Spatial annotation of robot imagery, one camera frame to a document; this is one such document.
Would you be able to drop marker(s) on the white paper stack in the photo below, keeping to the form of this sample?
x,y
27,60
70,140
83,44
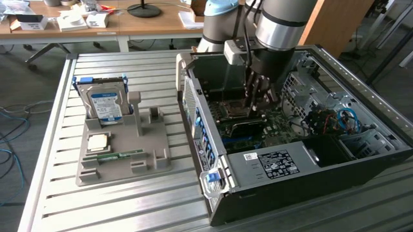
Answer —
x,y
190,21

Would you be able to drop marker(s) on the silver CPU chip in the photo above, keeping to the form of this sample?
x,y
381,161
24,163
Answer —
x,y
96,142

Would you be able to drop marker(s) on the wooden desk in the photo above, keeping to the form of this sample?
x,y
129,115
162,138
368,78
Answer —
x,y
145,26
51,35

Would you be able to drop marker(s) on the dark green RAM stick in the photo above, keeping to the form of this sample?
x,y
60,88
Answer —
x,y
258,118

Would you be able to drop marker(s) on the blue case latch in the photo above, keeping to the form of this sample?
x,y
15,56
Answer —
x,y
213,176

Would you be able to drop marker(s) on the grey cup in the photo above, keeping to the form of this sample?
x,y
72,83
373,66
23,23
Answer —
x,y
51,2

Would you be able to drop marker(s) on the grey parts rack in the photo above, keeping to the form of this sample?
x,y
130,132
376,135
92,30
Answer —
x,y
126,145

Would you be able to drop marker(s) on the green RAM stick with label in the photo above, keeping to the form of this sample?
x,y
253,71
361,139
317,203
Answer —
x,y
110,157

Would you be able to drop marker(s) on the short blue expansion slot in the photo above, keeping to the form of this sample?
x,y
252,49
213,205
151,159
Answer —
x,y
258,145

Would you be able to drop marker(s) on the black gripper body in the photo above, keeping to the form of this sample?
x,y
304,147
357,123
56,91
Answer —
x,y
270,64

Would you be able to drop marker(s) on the green motherboard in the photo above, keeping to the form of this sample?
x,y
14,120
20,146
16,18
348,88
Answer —
x,y
281,125

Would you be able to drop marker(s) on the open black PC case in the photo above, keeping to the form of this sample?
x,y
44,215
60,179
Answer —
x,y
290,193

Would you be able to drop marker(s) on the perforated silver disk bay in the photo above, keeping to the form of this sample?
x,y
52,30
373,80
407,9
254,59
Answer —
x,y
300,96

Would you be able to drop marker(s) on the hard disk with blue carrier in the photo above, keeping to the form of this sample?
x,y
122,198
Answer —
x,y
103,104

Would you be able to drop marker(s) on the clear plastic bag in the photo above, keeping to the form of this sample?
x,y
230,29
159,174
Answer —
x,y
16,8

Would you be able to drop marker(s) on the flat white box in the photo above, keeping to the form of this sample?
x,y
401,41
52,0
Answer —
x,y
68,27

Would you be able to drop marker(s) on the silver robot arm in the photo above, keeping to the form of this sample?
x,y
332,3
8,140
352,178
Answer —
x,y
281,29

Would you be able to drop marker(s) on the silver disk bay with rails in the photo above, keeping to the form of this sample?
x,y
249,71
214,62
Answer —
x,y
364,145

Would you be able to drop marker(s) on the grey power supply unit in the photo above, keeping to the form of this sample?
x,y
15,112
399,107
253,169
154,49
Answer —
x,y
245,169

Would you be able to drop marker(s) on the long blue expansion slot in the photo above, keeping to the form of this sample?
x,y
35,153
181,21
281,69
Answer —
x,y
238,139

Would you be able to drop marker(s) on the tan tape roll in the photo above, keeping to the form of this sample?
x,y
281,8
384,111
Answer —
x,y
67,2

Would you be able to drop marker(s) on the black lamp base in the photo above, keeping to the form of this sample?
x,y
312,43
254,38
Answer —
x,y
143,11

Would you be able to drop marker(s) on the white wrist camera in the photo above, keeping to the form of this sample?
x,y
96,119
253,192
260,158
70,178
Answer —
x,y
231,54

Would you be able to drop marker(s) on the white tape roll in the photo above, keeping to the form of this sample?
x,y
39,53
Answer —
x,y
75,21

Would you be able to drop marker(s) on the brown cardboard box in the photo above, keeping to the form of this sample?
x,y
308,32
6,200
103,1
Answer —
x,y
197,8

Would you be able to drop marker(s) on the black graphics card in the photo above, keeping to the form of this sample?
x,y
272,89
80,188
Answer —
x,y
246,128

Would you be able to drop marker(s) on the wooden cabinet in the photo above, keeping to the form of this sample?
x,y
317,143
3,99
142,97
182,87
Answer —
x,y
338,24

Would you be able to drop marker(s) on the small white labelled box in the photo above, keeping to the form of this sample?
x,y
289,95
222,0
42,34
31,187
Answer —
x,y
96,20

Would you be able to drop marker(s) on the CPU socket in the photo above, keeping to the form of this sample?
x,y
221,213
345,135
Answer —
x,y
231,110

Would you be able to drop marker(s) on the white box with black top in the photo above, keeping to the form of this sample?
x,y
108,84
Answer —
x,y
32,25

